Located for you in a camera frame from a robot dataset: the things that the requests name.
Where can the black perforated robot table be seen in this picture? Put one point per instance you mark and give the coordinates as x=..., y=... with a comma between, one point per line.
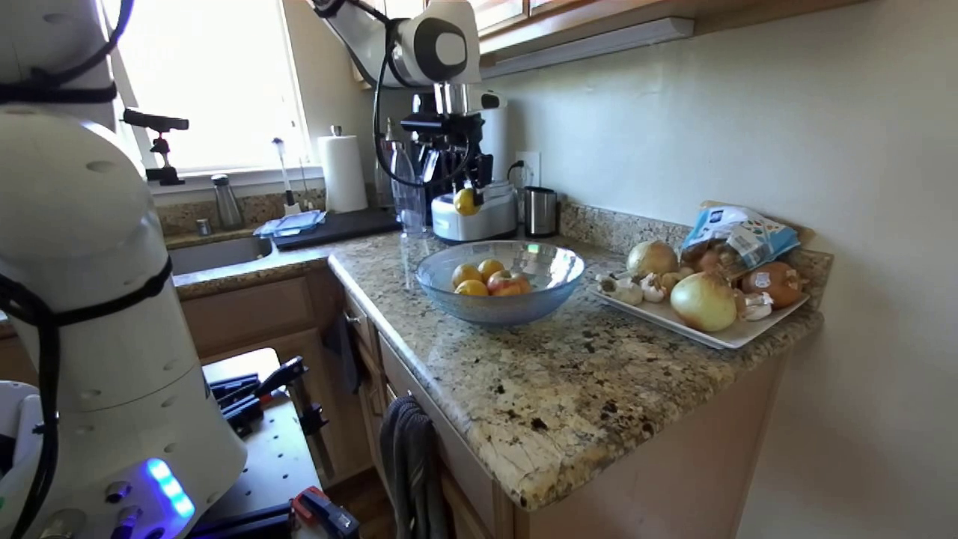
x=265, y=459

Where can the stainless steel canister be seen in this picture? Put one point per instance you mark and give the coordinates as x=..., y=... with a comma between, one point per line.
x=542, y=210

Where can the wooden cabinet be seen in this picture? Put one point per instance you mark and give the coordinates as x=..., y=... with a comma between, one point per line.
x=269, y=319
x=558, y=17

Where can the clear glass bowl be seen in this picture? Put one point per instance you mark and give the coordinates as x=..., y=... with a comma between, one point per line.
x=498, y=294

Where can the wooden lower cabinet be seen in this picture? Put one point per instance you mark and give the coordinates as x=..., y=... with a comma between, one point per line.
x=269, y=319

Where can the white rectangular plate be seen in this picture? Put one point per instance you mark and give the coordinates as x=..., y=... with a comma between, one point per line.
x=735, y=336

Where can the blue dish cloth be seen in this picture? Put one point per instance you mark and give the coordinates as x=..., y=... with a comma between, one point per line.
x=287, y=227

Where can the red yellow apple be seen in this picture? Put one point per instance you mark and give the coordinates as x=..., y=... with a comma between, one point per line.
x=510, y=285

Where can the kitchen sink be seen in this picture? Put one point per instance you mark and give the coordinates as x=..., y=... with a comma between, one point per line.
x=214, y=256

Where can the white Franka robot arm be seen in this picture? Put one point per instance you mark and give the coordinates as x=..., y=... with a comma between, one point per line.
x=91, y=300

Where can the white garlic bulb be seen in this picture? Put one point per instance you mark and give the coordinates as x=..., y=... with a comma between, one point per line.
x=754, y=307
x=635, y=291

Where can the black soda maker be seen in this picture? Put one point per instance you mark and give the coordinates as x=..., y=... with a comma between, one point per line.
x=439, y=176

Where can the blue white plastic bag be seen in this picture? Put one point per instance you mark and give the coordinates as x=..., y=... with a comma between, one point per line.
x=737, y=236

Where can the white under-cabinet light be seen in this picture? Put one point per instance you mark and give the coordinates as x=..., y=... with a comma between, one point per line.
x=588, y=47

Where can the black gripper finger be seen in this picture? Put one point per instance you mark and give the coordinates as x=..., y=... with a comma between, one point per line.
x=484, y=173
x=449, y=176

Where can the small silver kitchen appliance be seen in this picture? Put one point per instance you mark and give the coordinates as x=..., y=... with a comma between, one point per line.
x=479, y=213

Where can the white paper towel roll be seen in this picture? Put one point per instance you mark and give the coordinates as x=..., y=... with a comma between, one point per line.
x=344, y=173

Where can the glass bottle with steel cap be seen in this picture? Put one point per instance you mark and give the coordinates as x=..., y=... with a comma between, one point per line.
x=404, y=198

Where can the wooden upper cabinet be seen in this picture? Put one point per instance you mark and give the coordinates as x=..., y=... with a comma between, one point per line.
x=558, y=17

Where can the dark hanging cloth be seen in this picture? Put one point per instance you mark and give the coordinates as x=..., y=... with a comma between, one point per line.
x=344, y=349

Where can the black ribbed drying mat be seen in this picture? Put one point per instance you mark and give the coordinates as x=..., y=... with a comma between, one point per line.
x=344, y=228

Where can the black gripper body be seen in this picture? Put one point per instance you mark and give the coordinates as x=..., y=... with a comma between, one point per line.
x=449, y=138

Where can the red black clamp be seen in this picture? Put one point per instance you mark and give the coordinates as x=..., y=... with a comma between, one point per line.
x=320, y=512

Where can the white wall outlet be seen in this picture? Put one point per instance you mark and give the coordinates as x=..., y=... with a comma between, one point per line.
x=528, y=165

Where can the brown onion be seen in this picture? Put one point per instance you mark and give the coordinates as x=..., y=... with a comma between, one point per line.
x=719, y=261
x=780, y=285

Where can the steel sink faucet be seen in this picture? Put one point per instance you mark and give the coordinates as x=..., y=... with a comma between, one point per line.
x=229, y=203

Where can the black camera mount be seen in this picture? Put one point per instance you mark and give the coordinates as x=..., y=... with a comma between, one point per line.
x=156, y=122

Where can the grey hanging towel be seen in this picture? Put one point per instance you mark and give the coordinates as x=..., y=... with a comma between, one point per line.
x=410, y=469

